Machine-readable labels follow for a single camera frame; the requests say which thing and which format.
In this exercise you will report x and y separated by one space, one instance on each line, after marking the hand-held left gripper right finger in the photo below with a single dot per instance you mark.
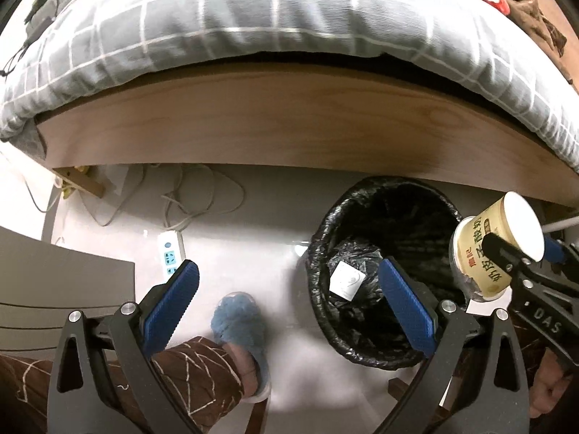
405 300

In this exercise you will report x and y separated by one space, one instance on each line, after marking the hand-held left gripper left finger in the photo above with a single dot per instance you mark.
173 298

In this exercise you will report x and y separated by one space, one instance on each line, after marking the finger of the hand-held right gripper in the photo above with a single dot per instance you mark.
554 249
502 253

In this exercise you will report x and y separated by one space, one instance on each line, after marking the tan paper cup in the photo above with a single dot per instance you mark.
475 253

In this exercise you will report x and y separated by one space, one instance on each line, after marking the trash bin with black bag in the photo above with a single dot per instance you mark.
407 226

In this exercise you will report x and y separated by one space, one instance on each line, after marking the person's right hand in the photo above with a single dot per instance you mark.
554 389

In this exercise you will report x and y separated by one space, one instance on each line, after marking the white rod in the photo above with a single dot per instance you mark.
561 225

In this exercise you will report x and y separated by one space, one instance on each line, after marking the white power strip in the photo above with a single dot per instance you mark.
171 253

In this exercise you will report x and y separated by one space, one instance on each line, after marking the white square packet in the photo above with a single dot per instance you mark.
347 281

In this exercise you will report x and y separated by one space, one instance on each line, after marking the blue fuzzy slipper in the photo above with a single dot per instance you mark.
237 321

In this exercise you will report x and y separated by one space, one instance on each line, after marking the person's leg in brown pants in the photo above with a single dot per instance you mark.
203 370

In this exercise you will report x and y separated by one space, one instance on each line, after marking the wooden chair leg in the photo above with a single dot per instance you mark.
255 418
398 389

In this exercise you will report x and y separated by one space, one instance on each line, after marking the grey chair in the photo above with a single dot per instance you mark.
59 280

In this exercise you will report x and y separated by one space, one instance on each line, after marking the wooden bed leg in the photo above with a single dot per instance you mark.
83 183

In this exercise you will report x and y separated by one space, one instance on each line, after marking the wooden headboard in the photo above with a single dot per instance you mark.
565 22

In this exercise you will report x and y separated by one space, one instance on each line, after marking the brown fleece garment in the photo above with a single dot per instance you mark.
529 9

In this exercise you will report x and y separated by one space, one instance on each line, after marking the grey checked bed sheet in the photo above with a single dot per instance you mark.
249 13

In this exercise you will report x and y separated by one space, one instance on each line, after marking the wooden bed frame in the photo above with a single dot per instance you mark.
271 122

